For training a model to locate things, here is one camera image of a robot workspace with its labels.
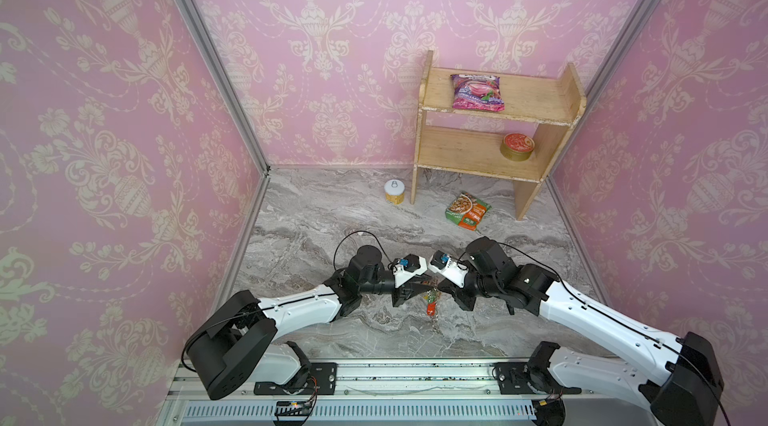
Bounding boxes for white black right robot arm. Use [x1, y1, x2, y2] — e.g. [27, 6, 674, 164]
[426, 237, 727, 425]

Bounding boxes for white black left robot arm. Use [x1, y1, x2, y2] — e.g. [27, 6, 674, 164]
[182, 245, 430, 400]

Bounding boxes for green orange noodle packet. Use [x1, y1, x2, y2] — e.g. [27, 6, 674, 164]
[445, 192, 492, 231]

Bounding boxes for white-lidded yellow can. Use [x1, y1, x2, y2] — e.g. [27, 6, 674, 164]
[384, 179, 405, 205]

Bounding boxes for red-lidded gold tin can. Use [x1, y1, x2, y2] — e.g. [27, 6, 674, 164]
[500, 133, 535, 162]

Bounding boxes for wooden two-tier shelf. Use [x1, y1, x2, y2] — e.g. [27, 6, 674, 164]
[410, 50, 588, 214]

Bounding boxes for pink snack packet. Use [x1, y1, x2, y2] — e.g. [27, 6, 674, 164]
[451, 74, 505, 112]

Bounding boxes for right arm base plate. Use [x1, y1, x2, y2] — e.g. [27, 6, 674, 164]
[491, 362, 582, 398]

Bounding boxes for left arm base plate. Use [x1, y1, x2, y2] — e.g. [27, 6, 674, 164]
[253, 362, 338, 396]

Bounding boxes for aluminium front rail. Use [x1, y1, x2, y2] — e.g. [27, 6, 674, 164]
[156, 358, 658, 425]

